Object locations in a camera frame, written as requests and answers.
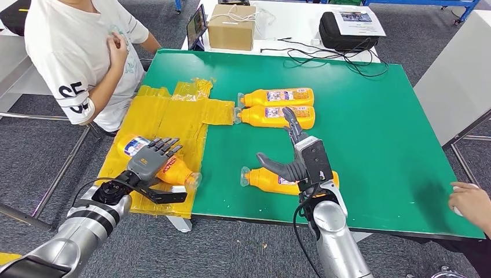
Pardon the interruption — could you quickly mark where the white table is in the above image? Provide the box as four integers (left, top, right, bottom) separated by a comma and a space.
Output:
181, 0, 382, 64

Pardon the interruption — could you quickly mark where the grey metal table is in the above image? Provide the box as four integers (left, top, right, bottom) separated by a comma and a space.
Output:
0, 32, 93, 231

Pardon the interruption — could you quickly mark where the white cable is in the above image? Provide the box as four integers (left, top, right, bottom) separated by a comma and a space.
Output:
210, 3, 277, 24

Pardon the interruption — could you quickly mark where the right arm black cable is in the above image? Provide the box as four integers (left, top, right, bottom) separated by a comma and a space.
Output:
292, 184, 323, 278

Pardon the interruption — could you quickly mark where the yellow taped cardboard mat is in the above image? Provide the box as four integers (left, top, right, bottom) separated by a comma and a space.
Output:
91, 78, 236, 220

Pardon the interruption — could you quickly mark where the pale grey table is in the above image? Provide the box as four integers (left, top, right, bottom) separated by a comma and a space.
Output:
413, 10, 491, 187

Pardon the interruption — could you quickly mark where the orange plastic detergent bottle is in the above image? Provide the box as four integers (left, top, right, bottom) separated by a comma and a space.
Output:
240, 167, 340, 197
116, 134, 202, 191
234, 105, 316, 130
237, 88, 314, 108

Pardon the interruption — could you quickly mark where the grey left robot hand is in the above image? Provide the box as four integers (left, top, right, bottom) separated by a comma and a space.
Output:
126, 137, 184, 183

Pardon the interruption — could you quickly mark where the chrome metal frame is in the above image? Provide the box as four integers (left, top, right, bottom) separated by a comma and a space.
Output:
405, 265, 474, 278

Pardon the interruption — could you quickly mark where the blue metal frame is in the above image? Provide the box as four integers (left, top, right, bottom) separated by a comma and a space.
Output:
362, 0, 481, 25

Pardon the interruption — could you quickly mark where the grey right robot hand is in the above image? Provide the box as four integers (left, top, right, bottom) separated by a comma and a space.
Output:
256, 107, 310, 184

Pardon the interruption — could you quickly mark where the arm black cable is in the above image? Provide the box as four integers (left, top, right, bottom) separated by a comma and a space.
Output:
71, 177, 135, 210
292, 184, 323, 278

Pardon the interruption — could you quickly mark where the black zip case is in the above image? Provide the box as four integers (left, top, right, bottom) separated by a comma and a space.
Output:
319, 11, 380, 53

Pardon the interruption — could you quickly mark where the yellow floor tape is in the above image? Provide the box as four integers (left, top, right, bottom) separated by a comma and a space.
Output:
0, 252, 22, 266

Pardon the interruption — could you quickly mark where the person's hand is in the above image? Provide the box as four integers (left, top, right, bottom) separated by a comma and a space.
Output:
448, 182, 491, 231

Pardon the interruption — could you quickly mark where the person's right hand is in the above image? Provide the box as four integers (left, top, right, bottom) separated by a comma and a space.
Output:
107, 31, 129, 74

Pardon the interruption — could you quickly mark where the brown cardboard box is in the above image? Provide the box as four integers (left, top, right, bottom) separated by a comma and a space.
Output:
207, 4, 257, 52

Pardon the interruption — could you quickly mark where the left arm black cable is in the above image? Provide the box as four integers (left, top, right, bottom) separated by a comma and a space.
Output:
71, 177, 135, 210

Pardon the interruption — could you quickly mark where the black table cable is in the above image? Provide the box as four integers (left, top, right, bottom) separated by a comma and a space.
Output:
261, 37, 390, 78

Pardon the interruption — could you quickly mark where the small white round device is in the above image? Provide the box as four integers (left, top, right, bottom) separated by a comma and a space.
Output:
452, 183, 480, 218

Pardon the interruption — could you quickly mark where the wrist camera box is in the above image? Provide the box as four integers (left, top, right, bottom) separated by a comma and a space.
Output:
134, 180, 189, 205
294, 136, 334, 185

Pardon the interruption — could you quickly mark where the white printed paper sheet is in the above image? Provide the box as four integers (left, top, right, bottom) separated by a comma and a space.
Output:
332, 10, 387, 37

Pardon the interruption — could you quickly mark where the black stool seat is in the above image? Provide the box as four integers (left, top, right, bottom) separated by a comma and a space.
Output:
91, 122, 118, 138

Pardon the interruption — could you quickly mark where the black bag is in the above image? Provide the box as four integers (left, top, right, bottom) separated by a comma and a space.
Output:
0, 0, 31, 37

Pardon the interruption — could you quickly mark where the black tablet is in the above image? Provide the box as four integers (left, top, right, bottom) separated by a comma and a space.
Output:
186, 4, 208, 52

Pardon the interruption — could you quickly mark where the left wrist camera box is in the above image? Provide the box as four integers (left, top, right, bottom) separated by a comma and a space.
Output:
134, 180, 189, 205

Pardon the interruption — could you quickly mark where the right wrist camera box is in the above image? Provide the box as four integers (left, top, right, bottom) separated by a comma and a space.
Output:
294, 136, 334, 185

